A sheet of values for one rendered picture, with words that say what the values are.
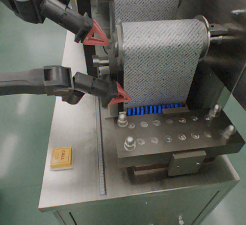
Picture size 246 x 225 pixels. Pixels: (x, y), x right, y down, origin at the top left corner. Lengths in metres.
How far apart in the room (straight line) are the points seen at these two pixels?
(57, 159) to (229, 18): 0.71
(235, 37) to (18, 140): 1.93
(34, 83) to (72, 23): 0.19
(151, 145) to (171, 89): 0.21
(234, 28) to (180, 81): 0.21
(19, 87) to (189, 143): 0.51
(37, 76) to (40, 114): 1.71
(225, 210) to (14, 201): 1.55
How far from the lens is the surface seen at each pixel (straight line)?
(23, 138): 2.13
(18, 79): 0.59
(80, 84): 0.60
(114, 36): 0.61
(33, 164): 1.92
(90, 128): 0.84
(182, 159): 0.64
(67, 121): 0.88
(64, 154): 0.75
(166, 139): 0.65
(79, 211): 0.77
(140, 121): 0.68
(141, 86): 0.66
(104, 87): 0.62
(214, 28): 0.71
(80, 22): 0.61
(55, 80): 0.57
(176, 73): 0.67
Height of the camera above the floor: 1.54
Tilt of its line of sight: 43 degrees down
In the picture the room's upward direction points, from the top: straight up
